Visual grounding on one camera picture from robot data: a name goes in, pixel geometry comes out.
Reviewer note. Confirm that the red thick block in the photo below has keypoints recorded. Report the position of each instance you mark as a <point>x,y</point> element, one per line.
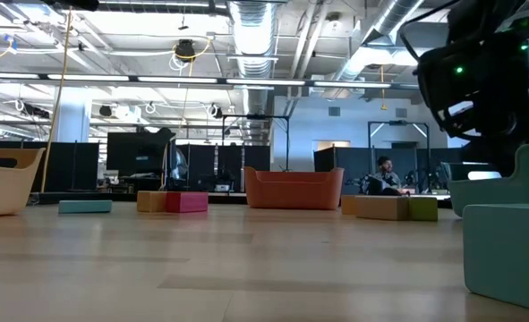
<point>186,202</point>

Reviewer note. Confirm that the black aluminium table frame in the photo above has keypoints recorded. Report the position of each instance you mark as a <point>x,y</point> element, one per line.
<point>112,197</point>

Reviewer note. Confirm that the long ceiling light strip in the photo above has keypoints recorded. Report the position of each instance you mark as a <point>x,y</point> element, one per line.
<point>179,79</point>

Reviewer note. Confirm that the silver air duct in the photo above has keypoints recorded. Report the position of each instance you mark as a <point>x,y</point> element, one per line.
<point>253,44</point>
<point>394,18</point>

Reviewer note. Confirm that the small orange cube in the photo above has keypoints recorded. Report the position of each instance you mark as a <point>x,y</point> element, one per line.
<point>151,201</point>

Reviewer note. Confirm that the black partition panel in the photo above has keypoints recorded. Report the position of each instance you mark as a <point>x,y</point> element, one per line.
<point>80,165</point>
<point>201,165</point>
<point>349,165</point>

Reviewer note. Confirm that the teal block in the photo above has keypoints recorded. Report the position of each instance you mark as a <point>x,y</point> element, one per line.
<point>85,206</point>

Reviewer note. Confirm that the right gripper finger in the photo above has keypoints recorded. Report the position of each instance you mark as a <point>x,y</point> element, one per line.
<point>492,154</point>

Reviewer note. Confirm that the person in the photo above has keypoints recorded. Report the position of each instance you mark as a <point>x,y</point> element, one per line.
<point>386,172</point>

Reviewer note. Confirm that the orange plastic bin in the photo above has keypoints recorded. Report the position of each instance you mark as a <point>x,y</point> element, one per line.
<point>293,190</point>

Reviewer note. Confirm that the natural wood thick block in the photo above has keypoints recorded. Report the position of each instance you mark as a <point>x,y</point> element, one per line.
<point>381,208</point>

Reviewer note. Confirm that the black monitor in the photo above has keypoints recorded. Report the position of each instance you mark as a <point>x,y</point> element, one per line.
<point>134,154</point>

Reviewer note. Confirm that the yellow plastic bin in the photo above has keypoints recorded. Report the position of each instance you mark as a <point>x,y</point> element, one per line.
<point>4,188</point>

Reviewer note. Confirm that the small teal cube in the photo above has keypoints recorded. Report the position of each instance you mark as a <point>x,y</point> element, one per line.
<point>505,255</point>

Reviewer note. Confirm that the green thick block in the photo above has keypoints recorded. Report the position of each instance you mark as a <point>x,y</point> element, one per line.
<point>423,209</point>

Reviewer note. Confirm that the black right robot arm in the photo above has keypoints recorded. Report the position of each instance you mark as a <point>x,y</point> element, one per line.
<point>479,13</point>

